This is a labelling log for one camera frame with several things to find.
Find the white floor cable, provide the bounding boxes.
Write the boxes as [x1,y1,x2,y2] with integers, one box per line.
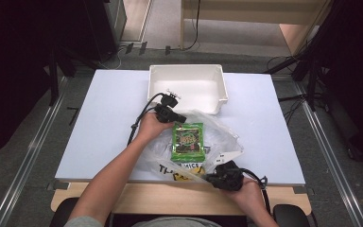
[101,46,123,71]

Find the hand-held gripper black cable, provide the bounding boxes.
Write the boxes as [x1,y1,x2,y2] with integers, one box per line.
[239,167,272,216]
[127,92,166,147]

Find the black floor cables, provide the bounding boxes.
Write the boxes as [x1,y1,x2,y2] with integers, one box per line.
[266,55,318,125]

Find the light wooden bench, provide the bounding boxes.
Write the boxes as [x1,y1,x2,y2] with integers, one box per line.
[180,0,333,57]

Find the person's right hand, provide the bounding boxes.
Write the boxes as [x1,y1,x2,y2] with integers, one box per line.
[223,176,266,211]

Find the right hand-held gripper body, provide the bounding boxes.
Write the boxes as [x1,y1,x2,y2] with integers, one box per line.
[212,150,246,192]

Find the person's left hand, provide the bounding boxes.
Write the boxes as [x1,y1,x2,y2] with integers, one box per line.
[136,112,175,145]

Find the black stand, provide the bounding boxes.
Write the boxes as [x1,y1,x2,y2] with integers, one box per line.
[264,0,339,112]
[45,44,78,107]

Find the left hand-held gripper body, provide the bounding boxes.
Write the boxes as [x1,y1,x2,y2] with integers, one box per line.
[153,89,182,124]

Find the person's grey shirt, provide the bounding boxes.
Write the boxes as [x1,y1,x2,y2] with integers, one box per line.
[63,215,222,227]

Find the black cabinet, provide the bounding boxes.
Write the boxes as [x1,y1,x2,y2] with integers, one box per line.
[83,0,128,62]

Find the black curtain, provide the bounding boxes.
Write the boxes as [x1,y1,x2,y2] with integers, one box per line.
[315,0,363,166]
[0,0,56,164]

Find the right hand-held gripper black cable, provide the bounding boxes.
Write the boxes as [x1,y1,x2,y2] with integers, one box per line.
[239,167,272,216]

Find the left hand-held gripper black cable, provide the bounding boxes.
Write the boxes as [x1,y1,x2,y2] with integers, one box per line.
[127,92,166,147]

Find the metal floor rail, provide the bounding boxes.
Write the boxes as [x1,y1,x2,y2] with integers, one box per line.
[0,75,69,227]
[291,79,363,227]

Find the translucent white plastic bag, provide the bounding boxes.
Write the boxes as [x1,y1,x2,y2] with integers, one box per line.
[135,109,246,184]

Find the green snack packet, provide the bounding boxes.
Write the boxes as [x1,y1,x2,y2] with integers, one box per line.
[170,122,207,164]

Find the white plastic bin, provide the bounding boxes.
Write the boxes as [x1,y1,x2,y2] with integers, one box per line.
[147,63,230,116]

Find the black hanging cable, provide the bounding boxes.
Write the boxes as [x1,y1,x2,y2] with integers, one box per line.
[182,0,202,52]

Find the light wooden desk frame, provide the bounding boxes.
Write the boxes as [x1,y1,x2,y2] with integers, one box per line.
[50,181,313,218]

